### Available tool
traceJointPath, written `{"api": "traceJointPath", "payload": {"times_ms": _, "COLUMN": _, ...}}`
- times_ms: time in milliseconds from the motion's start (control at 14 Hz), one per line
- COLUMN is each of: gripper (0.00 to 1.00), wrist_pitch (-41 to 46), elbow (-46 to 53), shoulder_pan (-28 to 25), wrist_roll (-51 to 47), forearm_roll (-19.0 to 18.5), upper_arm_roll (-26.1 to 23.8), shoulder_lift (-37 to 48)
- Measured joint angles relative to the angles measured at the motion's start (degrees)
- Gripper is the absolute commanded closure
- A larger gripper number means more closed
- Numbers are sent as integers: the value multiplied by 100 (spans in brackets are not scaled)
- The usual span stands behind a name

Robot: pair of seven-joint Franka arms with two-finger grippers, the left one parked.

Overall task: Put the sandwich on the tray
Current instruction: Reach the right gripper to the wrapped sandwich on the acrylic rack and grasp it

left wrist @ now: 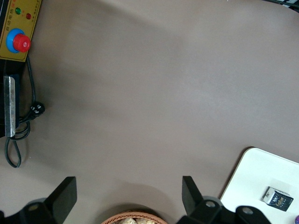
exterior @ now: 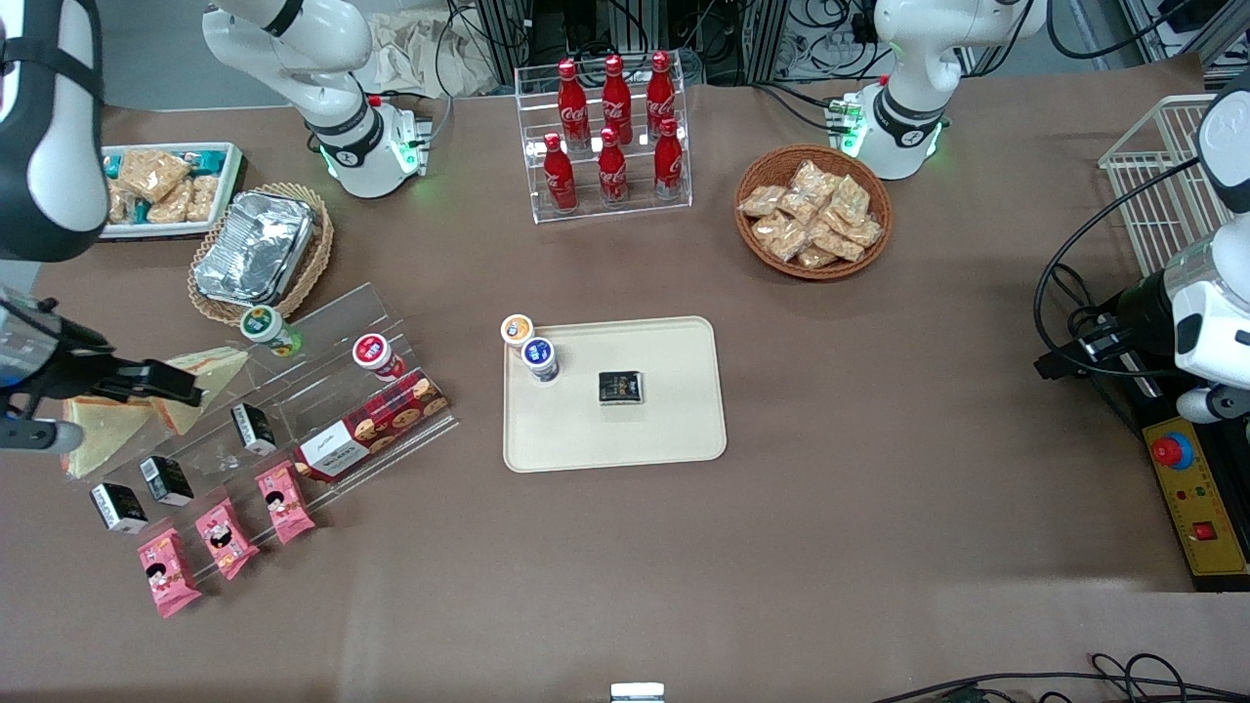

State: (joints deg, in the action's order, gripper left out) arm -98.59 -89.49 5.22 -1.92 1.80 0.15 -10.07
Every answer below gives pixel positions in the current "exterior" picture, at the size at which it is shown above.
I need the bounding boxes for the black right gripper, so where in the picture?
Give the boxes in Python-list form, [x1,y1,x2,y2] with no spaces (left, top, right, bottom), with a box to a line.
[34,332,204,407]

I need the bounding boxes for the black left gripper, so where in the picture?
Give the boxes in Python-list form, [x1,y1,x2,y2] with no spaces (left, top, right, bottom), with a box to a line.
[1034,273,1179,381]

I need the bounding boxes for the triangular sandwich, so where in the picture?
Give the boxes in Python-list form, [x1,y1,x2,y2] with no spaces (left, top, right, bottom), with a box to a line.
[62,395,157,479]
[146,347,250,436]

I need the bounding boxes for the white rectangular snack tray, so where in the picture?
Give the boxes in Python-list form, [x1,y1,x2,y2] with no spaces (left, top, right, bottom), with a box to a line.
[101,143,245,240]

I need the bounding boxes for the beige plastic tray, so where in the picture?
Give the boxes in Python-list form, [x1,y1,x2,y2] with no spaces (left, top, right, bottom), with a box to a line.
[502,315,729,475]

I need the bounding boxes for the small black white box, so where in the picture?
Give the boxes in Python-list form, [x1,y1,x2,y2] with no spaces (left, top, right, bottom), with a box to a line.
[90,482,148,534]
[139,455,194,508]
[230,402,277,457]

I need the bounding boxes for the green lid cup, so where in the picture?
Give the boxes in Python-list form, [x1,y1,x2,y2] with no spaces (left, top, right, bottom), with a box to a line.
[241,305,304,357]

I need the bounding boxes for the pink snack pack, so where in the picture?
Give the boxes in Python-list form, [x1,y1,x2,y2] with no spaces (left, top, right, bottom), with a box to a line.
[254,461,317,545]
[137,527,203,619]
[194,497,261,582]

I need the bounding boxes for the foil container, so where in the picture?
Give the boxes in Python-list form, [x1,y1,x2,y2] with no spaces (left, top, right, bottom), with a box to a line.
[193,190,315,306]

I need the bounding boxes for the yellow black control box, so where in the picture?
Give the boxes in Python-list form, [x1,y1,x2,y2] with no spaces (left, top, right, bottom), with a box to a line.
[1141,415,1250,592]

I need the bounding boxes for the clear acrylic stepped shelf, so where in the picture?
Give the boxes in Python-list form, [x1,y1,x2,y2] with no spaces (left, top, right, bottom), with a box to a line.
[59,283,460,589]

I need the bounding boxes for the large rice cracker pack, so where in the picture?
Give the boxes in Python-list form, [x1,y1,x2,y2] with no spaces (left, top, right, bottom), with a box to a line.
[117,148,191,203]

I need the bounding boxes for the foil containers in basket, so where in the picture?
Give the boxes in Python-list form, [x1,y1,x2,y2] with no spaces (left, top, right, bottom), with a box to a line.
[187,183,335,326]

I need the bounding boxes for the red lid cup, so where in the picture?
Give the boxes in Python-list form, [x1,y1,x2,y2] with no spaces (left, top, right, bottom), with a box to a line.
[353,333,406,382]

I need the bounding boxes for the red cookie box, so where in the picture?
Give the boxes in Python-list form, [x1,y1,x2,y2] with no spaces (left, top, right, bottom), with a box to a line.
[293,369,450,482]

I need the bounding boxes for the round brown wicker basket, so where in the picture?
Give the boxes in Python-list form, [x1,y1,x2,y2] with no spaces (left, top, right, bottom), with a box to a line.
[734,145,894,282]

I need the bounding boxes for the blue lid cup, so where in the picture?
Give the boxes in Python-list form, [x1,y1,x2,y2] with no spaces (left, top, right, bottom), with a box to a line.
[521,337,561,384]

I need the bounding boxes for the crumpled beige cloth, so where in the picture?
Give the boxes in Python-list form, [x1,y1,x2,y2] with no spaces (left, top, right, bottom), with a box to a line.
[366,15,499,99]

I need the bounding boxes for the clear acrylic bottle rack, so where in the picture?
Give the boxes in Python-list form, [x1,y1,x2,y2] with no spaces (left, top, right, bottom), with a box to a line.
[515,61,692,226]

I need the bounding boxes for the red cola bottle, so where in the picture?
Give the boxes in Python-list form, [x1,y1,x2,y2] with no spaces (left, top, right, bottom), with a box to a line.
[653,118,685,199]
[558,59,589,147]
[543,133,577,212]
[646,51,677,138]
[602,55,633,145]
[598,127,629,206]

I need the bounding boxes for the small black box gold print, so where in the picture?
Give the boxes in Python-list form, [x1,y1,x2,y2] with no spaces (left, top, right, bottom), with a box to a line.
[598,370,647,407]

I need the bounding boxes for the metal equipment rack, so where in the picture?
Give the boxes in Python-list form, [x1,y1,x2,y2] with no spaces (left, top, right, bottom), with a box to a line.
[474,0,792,84]

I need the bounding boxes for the black looping cable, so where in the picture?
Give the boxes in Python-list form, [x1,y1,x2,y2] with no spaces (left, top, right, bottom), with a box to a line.
[1033,156,1212,384]

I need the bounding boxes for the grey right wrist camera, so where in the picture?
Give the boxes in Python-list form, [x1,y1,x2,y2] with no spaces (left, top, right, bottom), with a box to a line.
[0,418,86,454]

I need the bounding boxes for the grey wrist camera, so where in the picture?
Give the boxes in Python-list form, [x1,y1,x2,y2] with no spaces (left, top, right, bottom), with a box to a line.
[0,418,86,454]
[1176,385,1250,424]

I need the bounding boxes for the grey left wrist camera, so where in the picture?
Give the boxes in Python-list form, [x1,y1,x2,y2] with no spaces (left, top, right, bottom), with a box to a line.
[1176,385,1250,424]

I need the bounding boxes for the white wire basket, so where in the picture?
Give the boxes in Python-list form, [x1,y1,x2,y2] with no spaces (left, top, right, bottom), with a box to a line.
[1099,94,1224,279]

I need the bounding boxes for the black floor cable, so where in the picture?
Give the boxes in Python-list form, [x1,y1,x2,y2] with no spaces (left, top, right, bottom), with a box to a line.
[869,652,1250,703]

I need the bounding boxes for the black cable on table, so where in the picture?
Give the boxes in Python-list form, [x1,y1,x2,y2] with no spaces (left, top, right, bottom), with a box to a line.
[752,83,843,133]

